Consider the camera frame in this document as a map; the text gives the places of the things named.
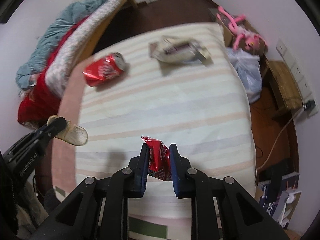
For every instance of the wooden stool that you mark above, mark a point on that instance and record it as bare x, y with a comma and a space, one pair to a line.
283, 88

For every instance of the blue white box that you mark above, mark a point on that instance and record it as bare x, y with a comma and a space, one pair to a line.
272, 190

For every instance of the striped bed mattress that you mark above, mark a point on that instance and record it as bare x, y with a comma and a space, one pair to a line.
203, 109

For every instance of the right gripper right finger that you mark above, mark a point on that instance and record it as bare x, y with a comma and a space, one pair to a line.
220, 208

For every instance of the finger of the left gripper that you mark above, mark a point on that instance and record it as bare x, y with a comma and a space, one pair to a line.
48, 131

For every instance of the checked quilt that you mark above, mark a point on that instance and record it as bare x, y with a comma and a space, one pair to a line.
57, 75

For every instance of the red snack wrapper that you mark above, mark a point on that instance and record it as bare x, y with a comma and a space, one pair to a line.
159, 164

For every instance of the white power strip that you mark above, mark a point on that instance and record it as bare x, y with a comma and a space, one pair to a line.
300, 78

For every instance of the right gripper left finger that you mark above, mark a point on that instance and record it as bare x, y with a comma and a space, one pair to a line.
98, 209

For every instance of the white plastic bag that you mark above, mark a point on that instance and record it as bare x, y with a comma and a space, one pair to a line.
248, 69

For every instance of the cardboard box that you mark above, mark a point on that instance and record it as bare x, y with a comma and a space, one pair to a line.
240, 32

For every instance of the pink panther plush toy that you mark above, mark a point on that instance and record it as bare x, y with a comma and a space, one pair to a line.
241, 33

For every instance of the red blanket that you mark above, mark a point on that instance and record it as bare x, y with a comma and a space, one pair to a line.
41, 103

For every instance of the cream snack bag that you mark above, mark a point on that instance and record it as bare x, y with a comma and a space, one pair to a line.
177, 50

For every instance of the teal blanket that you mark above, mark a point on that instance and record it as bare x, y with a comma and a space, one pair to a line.
69, 17

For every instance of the red cola can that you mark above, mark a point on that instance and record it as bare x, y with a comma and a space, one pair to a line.
105, 69

